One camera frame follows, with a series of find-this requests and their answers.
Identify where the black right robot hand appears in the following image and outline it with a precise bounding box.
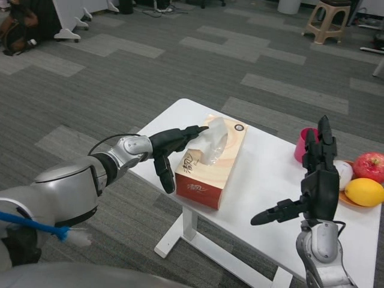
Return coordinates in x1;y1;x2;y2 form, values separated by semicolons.
250;115;341;226

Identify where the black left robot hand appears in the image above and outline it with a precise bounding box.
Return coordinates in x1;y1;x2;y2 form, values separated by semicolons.
149;125;210;195

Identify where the orange tissue box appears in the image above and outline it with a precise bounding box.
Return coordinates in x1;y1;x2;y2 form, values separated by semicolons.
175;113;249;211

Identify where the round wooden plate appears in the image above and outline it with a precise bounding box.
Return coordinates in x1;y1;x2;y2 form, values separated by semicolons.
338;160;384;208

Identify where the white computer mouse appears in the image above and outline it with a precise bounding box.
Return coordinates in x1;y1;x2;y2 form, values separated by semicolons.
332;160;355;190

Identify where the yellow lemon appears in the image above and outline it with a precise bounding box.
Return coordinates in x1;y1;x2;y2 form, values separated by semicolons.
344;178;384;208

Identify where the pink plastic cup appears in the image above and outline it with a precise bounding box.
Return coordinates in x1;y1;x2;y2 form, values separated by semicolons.
293;127;319;163

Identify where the red apple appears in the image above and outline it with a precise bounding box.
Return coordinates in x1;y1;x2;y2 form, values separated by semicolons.
353;152;384;184

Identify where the black trash bin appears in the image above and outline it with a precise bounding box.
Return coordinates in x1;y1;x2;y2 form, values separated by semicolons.
119;0;134;15

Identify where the white desk foot bar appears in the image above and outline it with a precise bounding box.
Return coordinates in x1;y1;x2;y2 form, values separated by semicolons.
359;46;384;55

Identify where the silver robot chest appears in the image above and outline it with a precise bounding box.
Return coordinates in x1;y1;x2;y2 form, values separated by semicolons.
0;262;187;288

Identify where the white office partition with feet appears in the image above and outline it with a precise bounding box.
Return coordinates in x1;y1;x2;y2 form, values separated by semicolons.
53;0;94;43

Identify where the beige plastic stool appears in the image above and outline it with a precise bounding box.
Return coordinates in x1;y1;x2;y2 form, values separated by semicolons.
302;0;352;45

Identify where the white plant pot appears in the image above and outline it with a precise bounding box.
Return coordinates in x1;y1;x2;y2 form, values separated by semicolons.
276;0;302;15

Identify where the brown and black backpack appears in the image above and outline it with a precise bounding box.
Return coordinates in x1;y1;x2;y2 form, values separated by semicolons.
0;0;40;56

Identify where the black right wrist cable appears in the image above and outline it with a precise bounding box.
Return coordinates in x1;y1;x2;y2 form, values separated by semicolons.
332;220;346;238

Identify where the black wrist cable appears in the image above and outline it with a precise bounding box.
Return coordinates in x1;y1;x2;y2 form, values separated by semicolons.
332;220;346;238
88;133;142;157

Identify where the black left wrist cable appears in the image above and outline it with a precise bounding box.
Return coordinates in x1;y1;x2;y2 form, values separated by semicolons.
88;133;142;157

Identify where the white table leg frame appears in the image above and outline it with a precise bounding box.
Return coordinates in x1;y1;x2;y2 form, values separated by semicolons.
154;205;293;288

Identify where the blue rope with white tuft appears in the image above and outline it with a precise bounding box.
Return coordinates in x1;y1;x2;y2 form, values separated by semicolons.
0;211;92;247

